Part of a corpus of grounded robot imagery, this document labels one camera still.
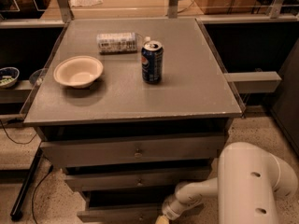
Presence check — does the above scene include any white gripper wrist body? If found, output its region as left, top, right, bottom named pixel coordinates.
left=162, top=195, right=200, bottom=220

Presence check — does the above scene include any grey bottom drawer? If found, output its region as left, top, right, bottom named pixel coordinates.
left=76, top=189, right=205, bottom=224

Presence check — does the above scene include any grey drawer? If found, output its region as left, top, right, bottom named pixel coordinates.
left=76, top=189, right=205, bottom=224
left=41, top=135, right=226, bottom=168
left=64, top=166, right=211, bottom=191

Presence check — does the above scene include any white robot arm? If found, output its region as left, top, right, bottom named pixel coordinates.
left=155, top=142, right=298, bottom=224

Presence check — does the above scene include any grey top drawer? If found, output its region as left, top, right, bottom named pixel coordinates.
left=41, top=135, right=226, bottom=168

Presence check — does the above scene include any grey middle drawer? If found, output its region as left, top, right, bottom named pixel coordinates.
left=64, top=166, right=211, bottom=191

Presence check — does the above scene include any grey drawer cabinet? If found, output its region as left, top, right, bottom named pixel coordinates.
left=20, top=16, right=247, bottom=224

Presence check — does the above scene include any grey side shelf beam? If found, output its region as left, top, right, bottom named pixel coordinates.
left=224, top=71, right=281, bottom=93

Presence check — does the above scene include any black metal floor bar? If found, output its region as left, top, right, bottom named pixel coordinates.
left=10, top=148, right=42, bottom=222

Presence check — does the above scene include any blue pepsi can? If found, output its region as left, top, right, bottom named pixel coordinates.
left=141, top=40, right=164, bottom=84

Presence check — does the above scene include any white paper bowl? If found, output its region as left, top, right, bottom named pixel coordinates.
left=53, top=56, right=104, bottom=89

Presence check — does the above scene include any clear plastic water bottle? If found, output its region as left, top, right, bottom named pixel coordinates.
left=96, top=32, right=150, bottom=54

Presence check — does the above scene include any dark round dish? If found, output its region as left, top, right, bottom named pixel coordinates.
left=29, top=68, right=48, bottom=86

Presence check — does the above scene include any small blue patterned bowl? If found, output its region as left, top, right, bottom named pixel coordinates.
left=0, top=67, right=20, bottom=89

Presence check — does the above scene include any black floor cable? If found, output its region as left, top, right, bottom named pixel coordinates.
left=0, top=113, right=54, bottom=224

